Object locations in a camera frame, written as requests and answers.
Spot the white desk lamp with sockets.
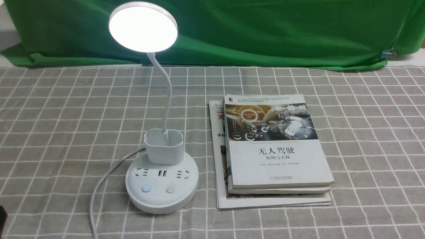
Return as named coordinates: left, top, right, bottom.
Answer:
left=108, top=1, right=199, bottom=214

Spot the white self-driving textbook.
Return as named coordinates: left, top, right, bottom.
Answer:
left=223, top=94, right=335, bottom=191

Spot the magazine under books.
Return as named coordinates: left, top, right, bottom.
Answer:
left=209, top=100, right=331, bottom=210

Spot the grey checkered tablecloth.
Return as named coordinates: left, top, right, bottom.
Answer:
left=0, top=66, right=425, bottom=239

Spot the green backdrop cloth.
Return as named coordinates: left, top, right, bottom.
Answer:
left=1, top=0, right=424, bottom=71

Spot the blue binder clip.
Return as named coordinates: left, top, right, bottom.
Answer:
left=380, top=48, right=396, bottom=61

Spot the dark object at left edge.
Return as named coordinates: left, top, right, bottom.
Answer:
left=0, top=205, right=8, bottom=237

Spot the white lamp power cable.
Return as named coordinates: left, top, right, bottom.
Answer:
left=89, top=147, right=146, bottom=239

